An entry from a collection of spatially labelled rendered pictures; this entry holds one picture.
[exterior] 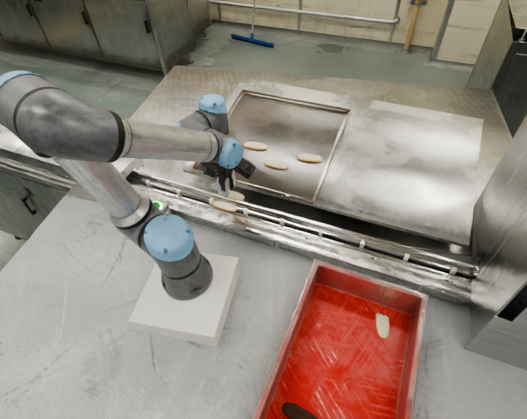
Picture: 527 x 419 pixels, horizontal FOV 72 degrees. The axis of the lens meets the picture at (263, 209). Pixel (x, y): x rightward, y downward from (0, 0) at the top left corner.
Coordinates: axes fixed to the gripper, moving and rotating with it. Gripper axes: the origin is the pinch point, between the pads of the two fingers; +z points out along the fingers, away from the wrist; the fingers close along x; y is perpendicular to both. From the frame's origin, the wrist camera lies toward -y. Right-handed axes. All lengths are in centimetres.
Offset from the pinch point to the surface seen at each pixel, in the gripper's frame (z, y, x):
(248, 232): 7.7, -10.2, 8.9
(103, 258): 11.7, 32.6, 34.0
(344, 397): 12, -53, 46
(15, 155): 4, 96, 9
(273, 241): 8.3, -19.6, 8.9
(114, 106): 93, 209, -151
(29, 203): 37, 111, 9
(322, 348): 12, -45, 36
